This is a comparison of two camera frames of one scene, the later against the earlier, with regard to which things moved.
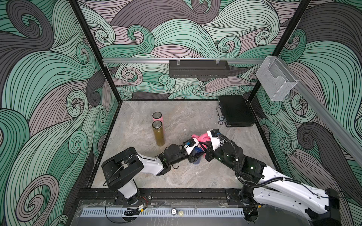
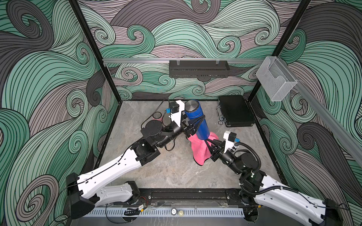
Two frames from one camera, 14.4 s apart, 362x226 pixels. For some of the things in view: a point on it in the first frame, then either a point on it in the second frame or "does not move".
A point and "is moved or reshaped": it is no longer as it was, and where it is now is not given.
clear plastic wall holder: [275, 78] does not move
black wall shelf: [199, 68] does not move
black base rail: [161, 196] does not move
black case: [236, 111] does not move
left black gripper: [194, 157] to [186, 130]
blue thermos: [198, 151] to [193, 111]
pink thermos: [157, 116] does not move
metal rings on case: [220, 114] does not move
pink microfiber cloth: [202, 137] is moved or reshaped
